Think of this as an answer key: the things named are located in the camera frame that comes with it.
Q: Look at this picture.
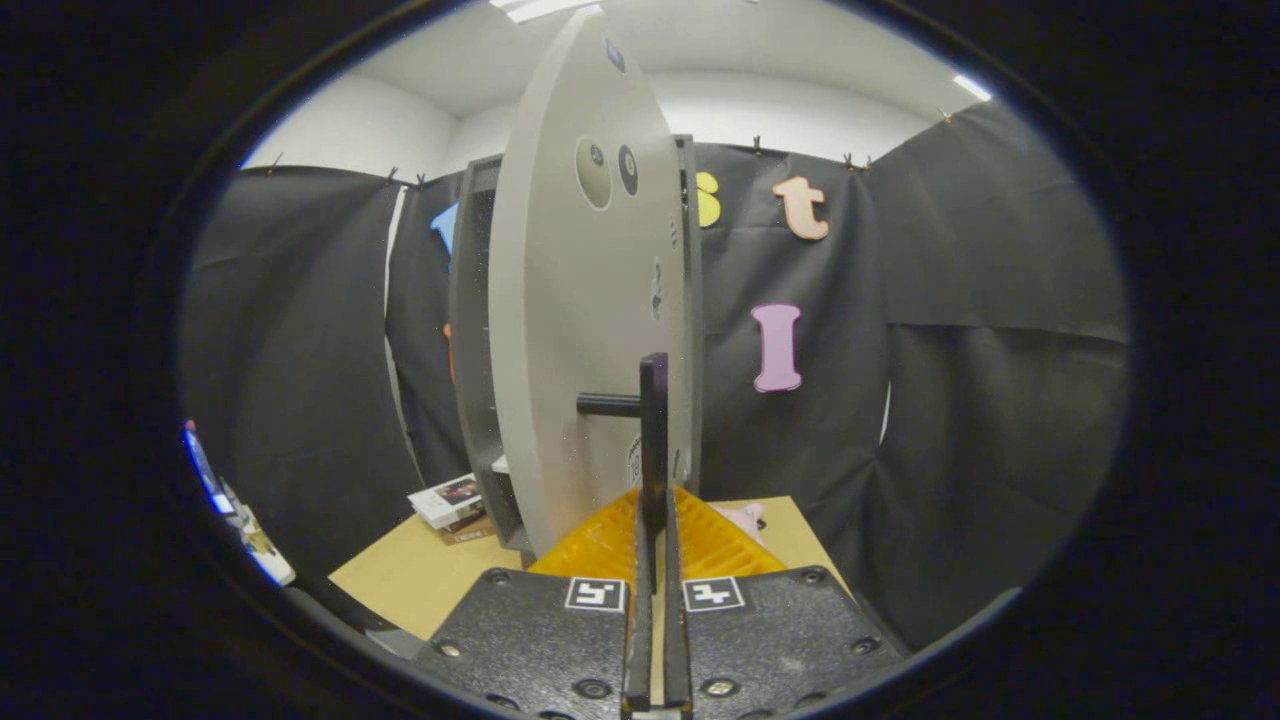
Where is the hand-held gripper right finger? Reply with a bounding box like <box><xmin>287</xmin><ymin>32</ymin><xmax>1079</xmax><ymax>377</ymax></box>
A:
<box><xmin>655</xmin><ymin>488</ymin><xmax>911</xmax><ymax>720</ymax></box>

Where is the black backdrop cloth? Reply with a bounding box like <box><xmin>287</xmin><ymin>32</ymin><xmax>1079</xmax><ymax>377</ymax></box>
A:
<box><xmin>180</xmin><ymin>100</ymin><xmax>1131</xmax><ymax>651</ymax></box>

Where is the brown book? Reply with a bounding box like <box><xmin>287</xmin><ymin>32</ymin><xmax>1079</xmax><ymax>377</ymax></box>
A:
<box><xmin>435</xmin><ymin>515</ymin><xmax>496</xmax><ymax>546</ymax></box>

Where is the white shoe cabinet door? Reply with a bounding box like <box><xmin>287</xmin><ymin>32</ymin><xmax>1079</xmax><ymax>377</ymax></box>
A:
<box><xmin>488</xmin><ymin>5</ymin><xmax>696</xmax><ymax>559</ymax></box>

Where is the grey shoe cabinet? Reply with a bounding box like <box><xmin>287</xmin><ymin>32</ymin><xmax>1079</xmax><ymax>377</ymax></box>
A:
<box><xmin>448</xmin><ymin>135</ymin><xmax>704</xmax><ymax>553</ymax></box>

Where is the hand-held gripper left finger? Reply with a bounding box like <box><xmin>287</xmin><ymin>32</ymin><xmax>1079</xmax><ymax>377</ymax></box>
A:
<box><xmin>410</xmin><ymin>488</ymin><xmax>656</xmax><ymax>720</ymax></box>

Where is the long ceiling light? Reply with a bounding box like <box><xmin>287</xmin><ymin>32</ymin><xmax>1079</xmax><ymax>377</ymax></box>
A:
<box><xmin>490</xmin><ymin>0</ymin><xmax>601</xmax><ymax>23</ymax></box>

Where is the blue printed poster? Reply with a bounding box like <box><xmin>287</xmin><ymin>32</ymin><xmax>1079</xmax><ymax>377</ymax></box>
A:
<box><xmin>183</xmin><ymin>420</ymin><xmax>236</xmax><ymax>516</ymax></box>

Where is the pink and green plush toy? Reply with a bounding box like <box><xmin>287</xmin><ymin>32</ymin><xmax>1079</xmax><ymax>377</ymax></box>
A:
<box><xmin>715</xmin><ymin>500</ymin><xmax>766</xmax><ymax>546</ymax></box>

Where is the white paper clutter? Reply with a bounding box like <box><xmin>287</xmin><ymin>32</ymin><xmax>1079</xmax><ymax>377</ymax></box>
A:
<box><xmin>220</xmin><ymin>480</ymin><xmax>296</xmax><ymax>588</ymax></box>

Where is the black door handle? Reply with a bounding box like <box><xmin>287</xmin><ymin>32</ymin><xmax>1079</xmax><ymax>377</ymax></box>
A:
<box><xmin>577</xmin><ymin>352</ymin><xmax>669</xmax><ymax>531</ymax></box>

